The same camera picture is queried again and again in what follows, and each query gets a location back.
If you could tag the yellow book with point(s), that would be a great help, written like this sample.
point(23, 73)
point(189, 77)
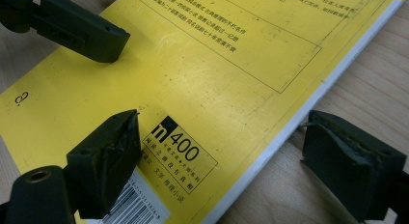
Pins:
point(225, 89)

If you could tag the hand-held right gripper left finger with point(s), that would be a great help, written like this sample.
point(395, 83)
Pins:
point(103, 162)

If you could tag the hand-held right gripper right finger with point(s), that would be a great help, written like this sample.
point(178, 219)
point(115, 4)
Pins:
point(350, 166)

